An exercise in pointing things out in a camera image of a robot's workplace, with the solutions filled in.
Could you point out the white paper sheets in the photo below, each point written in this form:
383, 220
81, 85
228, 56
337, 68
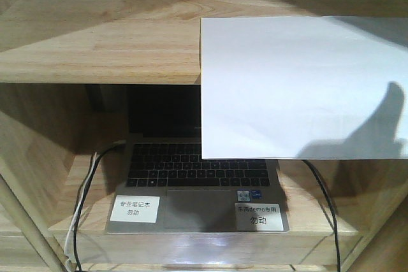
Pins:
304, 87

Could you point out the silver laptop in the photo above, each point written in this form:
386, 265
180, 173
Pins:
163, 157

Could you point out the white label sticker right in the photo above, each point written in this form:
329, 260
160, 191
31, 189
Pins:
252, 217

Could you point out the white label sticker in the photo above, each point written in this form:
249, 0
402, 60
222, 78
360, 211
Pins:
252, 217
141, 209

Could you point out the white label sticker left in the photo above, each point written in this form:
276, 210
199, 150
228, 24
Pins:
141, 209

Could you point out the wooden shelf board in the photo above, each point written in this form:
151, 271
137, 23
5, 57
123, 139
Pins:
135, 41

